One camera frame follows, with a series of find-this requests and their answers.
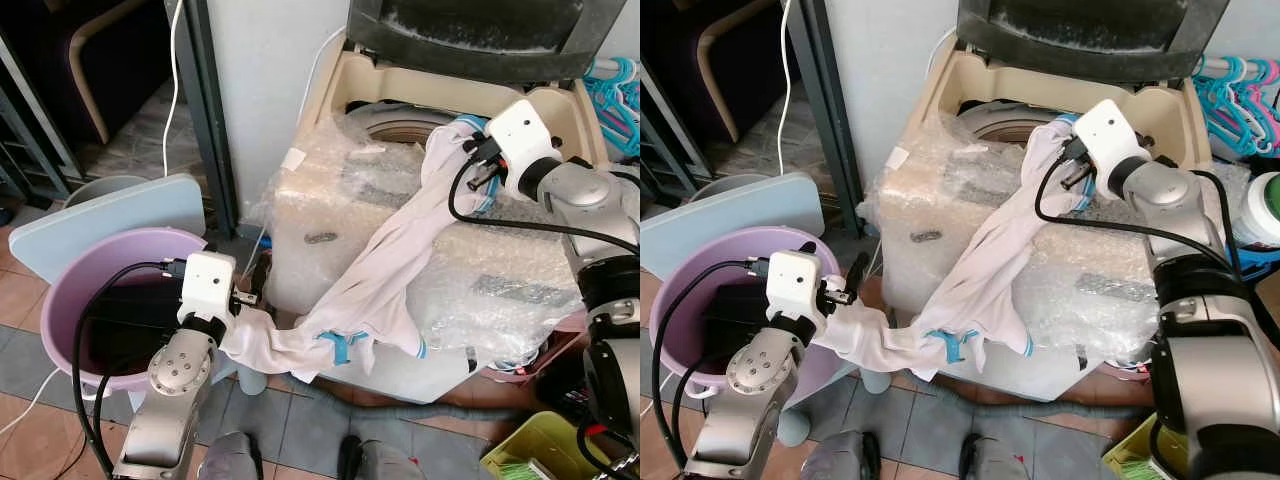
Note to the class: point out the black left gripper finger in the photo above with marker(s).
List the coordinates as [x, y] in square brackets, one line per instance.
[857, 272]
[261, 275]

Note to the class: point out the white garment with blue trim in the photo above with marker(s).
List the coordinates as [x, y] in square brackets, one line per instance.
[980, 270]
[390, 260]

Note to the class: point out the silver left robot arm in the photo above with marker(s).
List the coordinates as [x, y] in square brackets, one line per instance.
[160, 400]
[745, 400]

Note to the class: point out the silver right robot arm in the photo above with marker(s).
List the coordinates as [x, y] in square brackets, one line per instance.
[590, 195]
[1175, 195]

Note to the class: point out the beige washing machine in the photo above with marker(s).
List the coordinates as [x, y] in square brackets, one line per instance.
[300, 215]
[905, 215]

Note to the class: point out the dark washing machine lid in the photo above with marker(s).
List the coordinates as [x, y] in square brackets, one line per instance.
[1080, 22]
[470, 22]

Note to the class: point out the clear bubble wrap sheet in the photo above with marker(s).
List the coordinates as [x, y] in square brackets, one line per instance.
[500, 290]
[1100, 300]

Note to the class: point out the light blue plastic stool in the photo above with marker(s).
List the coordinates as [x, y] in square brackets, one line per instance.
[100, 215]
[720, 210]

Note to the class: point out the turquoise plastic hanger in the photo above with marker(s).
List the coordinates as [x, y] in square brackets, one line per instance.
[1215, 100]
[610, 100]

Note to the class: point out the purple plastic basin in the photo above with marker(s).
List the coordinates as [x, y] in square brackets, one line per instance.
[75, 275]
[685, 275]

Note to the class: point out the grey plastic bucket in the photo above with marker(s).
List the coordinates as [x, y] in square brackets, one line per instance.
[725, 184]
[100, 188]

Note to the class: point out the grey robot left leg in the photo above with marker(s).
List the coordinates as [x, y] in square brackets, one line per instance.
[840, 460]
[228, 460]

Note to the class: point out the grey robot leg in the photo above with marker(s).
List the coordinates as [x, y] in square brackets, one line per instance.
[1000, 460]
[840, 460]
[228, 460]
[385, 462]

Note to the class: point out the white jar with green lid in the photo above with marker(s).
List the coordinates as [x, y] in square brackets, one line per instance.
[1260, 210]

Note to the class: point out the pink plastic basin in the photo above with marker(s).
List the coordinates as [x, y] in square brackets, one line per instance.
[1120, 370]
[545, 360]

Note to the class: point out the pink plastic hanger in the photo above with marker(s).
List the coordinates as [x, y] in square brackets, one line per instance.
[1268, 105]

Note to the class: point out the blue plastic crate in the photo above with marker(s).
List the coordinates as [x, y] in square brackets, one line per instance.
[1262, 262]

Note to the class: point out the grey robot right leg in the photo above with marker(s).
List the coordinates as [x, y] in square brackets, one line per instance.
[1000, 460]
[385, 462]

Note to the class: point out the yellow green plastic basket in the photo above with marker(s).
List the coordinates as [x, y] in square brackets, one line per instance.
[1130, 455]
[535, 445]

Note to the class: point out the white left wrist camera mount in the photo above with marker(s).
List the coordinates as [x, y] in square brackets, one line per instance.
[205, 285]
[792, 283]

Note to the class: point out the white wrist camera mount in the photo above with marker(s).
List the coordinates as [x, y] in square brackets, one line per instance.
[205, 285]
[520, 135]
[1108, 135]
[792, 283]

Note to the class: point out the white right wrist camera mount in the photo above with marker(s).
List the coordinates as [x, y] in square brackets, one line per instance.
[1108, 135]
[520, 135]

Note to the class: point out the dark green door frame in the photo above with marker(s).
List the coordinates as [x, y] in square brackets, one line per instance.
[205, 110]
[822, 110]

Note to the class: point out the dark chair with wooden frame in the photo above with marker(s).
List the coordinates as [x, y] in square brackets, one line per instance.
[720, 70]
[90, 70]

